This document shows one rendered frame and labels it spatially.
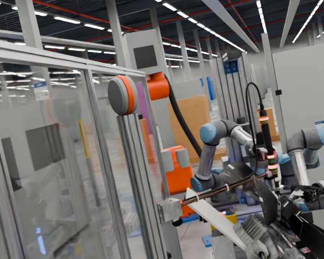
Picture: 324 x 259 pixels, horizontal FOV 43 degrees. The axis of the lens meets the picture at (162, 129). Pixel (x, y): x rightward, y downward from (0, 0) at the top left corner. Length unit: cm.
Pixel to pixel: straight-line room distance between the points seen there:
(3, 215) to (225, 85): 233
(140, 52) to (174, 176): 184
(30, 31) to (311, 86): 621
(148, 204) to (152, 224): 9
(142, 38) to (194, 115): 449
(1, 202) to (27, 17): 810
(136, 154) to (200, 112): 854
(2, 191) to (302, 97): 335
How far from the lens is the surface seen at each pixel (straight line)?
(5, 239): 94
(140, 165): 168
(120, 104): 164
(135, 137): 167
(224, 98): 303
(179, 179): 608
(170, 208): 177
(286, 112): 395
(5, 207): 91
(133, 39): 601
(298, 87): 397
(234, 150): 309
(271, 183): 213
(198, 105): 1014
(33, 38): 883
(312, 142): 259
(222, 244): 204
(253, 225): 205
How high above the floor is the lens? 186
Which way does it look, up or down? 5 degrees down
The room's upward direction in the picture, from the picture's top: 12 degrees counter-clockwise
